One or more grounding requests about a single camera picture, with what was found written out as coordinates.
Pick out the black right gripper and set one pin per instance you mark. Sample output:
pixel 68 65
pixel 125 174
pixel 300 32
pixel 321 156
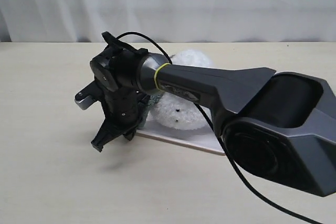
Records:
pixel 123 108

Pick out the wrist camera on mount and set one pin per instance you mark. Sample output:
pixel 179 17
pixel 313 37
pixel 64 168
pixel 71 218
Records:
pixel 88 96

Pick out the white curtain backdrop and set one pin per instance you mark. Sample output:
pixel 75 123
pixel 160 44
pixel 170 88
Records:
pixel 168 20

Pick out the dark green fuzzy fabric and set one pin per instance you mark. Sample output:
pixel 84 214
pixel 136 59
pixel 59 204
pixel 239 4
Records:
pixel 152 101

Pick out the white plush snowman toy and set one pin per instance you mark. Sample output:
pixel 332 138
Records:
pixel 174 112

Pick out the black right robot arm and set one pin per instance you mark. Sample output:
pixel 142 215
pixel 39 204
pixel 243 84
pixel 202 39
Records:
pixel 276 126

